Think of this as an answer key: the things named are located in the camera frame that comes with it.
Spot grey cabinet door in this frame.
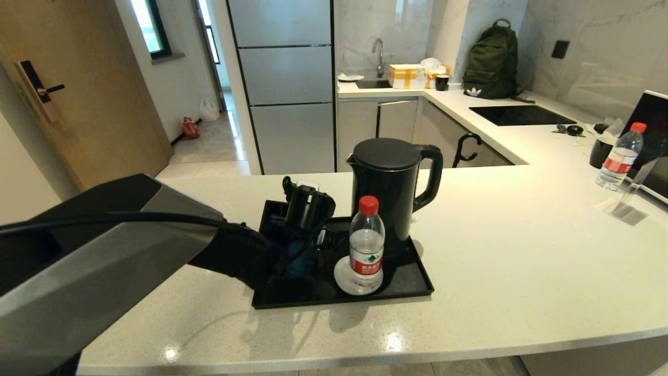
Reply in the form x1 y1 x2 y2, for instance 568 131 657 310
338 100 378 172
377 99 419 145

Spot black electronic door lock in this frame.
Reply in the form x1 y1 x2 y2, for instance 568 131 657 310
16 59 66 122

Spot black induction cooktop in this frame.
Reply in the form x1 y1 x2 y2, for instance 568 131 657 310
470 105 578 127

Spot clear water bottle red cap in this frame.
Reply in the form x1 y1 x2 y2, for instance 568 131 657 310
597 123 648 191
349 196 386 293

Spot black compartment organizer box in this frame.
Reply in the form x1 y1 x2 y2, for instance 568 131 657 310
258 200 288 234

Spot clear acrylic sign holder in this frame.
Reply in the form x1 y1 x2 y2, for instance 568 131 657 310
603 157 659 226

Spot silver refrigerator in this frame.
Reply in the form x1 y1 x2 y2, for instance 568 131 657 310
227 0 337 175

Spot white box yellow tape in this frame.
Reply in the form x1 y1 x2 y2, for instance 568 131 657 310
389 64 428 90

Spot chrome kitchen faucet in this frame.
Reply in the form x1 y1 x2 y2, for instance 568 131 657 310
372 38 386 79

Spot black electric kettle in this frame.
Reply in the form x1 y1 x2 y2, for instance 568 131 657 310
347 137 444 261

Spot black cup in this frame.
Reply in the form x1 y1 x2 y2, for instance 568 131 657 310
590 136 614 169

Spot narrow dark framed glass door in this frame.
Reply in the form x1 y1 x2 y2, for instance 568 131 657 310
196 0 222 65

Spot brown wooden door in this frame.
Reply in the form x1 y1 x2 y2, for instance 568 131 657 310
0 0 174 194

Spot crumpled clear plastic wrap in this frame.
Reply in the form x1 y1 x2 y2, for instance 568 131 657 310
594 118 626 140

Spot dark green backpack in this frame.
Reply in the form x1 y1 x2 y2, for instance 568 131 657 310
463 18 536 103

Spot dark framed window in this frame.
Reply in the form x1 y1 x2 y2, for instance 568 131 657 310
130 0 173 59

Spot black curved umbrella handle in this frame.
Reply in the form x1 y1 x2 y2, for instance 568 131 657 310
452 133 483 168

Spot black rectangular serving tray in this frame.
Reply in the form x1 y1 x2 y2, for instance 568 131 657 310
253 216 435 309

